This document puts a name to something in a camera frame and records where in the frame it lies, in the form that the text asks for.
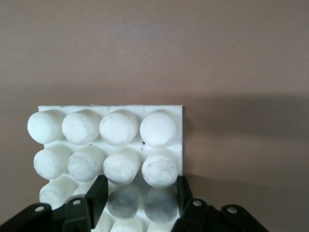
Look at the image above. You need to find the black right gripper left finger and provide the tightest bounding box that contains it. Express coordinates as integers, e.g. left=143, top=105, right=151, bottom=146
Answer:
left=4, top=175, right=109, bottom=232

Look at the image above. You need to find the white studded base plate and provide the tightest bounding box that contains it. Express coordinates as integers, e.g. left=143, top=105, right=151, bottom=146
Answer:
left=27, top=104, right=185, bottom=232

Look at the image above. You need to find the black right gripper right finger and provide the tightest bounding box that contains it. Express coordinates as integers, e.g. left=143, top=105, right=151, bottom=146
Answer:
left=170, top=175, right=267, bottom=232

